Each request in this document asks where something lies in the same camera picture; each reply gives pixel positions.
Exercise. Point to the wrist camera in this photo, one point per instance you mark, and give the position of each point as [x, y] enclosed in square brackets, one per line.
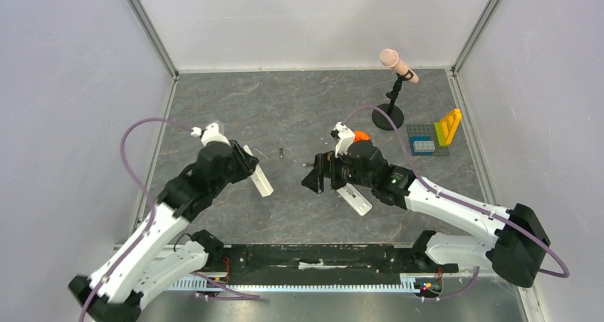
[344, 138]
[213, 132]

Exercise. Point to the blue lego brick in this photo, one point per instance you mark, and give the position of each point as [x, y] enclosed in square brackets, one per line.
[422, 145]

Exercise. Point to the white remote control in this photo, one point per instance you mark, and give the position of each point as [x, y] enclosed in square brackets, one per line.
[355, 199]
[258, 176]

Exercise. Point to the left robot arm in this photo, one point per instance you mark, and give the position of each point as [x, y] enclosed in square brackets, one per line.
[130, 280]

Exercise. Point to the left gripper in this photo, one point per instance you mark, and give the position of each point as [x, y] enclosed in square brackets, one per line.
[246, 162]

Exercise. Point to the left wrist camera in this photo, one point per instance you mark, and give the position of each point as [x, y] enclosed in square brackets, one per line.
[213, 132]

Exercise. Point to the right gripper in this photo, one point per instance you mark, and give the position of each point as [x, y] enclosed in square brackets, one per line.
[323, 172]

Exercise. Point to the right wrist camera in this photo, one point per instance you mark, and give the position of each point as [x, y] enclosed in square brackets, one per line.
[344, 138]

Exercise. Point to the grey lego baseplate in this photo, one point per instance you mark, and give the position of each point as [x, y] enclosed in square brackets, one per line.
[428, 130]

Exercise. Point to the yellow lego piece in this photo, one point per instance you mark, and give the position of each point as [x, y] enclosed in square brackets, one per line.
[449, 125]

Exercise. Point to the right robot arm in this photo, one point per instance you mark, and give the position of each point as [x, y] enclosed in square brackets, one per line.
[508, 241]

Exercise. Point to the pink microphone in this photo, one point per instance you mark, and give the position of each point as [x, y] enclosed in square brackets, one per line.
[391, 59]

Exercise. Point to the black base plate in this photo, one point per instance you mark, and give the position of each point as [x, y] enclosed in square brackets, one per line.
[322, 264]

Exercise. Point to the green lego brick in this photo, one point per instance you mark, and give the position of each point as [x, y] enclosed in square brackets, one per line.
[439, 135]

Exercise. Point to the black microphone stand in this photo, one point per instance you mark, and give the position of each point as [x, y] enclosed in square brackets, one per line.
[388, 116]

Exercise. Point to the orange plastic basket piece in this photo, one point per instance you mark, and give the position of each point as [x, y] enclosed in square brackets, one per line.
[361, 136]

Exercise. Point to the white cable duct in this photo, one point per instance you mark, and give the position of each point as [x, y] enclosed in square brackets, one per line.
[405, 285]

